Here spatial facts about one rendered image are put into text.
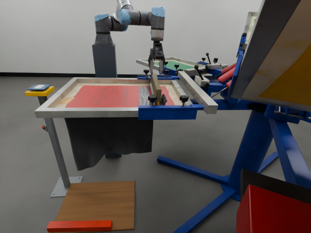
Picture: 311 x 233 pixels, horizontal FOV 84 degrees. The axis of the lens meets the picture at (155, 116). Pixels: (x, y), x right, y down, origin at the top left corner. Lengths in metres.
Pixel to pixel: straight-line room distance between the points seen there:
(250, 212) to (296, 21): 0.30
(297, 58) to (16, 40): 5.57
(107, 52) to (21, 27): 4.10
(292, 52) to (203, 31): 4.80
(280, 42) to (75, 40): 4.92
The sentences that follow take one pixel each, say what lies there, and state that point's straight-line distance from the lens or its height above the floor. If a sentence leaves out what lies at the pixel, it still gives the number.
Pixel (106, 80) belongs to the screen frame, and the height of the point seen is 0.98.
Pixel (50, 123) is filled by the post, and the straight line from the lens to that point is 1.49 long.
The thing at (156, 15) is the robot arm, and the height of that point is 1.42.
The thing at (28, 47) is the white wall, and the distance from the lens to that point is 5.58.
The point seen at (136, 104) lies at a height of 0.95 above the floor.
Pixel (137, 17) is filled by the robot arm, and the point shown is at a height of 1.40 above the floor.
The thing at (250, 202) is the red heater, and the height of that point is 1.10.
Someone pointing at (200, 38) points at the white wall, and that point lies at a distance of 5.16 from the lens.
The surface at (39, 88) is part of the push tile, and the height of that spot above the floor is 0.97.
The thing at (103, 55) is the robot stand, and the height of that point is 1.12.
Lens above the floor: 1.37
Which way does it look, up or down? 28 degrees down
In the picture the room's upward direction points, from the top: 3 degrees clockwise
